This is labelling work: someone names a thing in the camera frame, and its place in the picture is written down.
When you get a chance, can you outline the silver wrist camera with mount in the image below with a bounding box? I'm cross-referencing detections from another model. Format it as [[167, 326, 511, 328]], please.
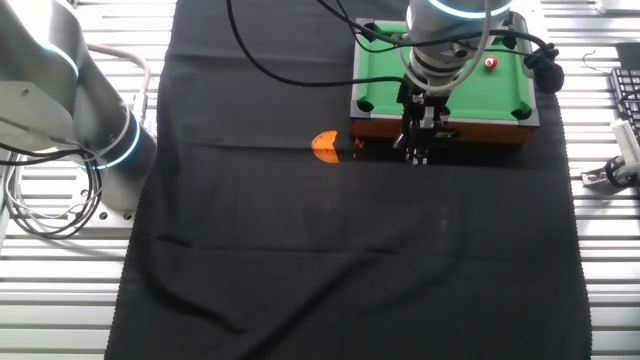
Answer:
[[507, 10, 534, 66]]

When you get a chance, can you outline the grey base cable metal plug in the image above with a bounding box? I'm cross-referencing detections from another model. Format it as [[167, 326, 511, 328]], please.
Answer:
[[87, 43, 152, 127]]

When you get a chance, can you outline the black base cable loop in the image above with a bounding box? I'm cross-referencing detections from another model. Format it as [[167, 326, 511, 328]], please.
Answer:
[[0, 141, 104, 240]]

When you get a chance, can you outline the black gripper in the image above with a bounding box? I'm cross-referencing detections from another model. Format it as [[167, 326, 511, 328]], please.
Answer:
[[397, 79, 452, 166]]

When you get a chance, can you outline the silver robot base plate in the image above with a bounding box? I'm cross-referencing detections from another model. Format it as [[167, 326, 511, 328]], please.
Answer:
[[69, 144, 137, 232]]

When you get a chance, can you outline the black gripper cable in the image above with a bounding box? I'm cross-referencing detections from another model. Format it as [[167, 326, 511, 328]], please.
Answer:
[[225, 0, 406, 89]]

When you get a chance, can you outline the black computer keyboard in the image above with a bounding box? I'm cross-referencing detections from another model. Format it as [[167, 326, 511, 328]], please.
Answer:
[[609, 67, 640, 146]]

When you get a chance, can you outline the mini green pool table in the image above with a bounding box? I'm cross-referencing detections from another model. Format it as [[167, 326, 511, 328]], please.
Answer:
[[348, 17, 541, 147]]

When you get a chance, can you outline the small black box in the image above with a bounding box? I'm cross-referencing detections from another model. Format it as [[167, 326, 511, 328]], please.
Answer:
[[615, 42, 640, 69]]

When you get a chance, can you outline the black camera cable with plug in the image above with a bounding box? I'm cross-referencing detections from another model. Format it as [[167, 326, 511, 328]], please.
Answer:
[[314, 0, 566, 95]]

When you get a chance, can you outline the metal camera foot bracket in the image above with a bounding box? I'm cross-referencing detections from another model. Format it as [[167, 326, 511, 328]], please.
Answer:
[[580, 167, 622, 189]]

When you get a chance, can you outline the black table cloth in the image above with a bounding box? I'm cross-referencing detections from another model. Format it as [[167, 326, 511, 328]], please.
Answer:
[[103, 0, 594, 360]]

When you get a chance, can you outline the black depth camera cable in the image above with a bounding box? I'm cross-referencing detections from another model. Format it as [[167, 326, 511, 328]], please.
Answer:
[[603, 156, 632, 190]]

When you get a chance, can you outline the thin dark loose wire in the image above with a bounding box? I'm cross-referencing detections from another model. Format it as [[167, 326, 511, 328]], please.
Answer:
[[581, 49, 609, 76]]

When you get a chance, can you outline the white flat device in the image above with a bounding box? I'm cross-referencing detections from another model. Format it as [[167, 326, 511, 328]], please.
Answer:
[[594, 0, 640, 15]]

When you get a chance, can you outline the grey base cable loop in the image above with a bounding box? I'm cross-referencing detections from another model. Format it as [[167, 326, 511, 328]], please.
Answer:
[[2, 149, 101, 224]]

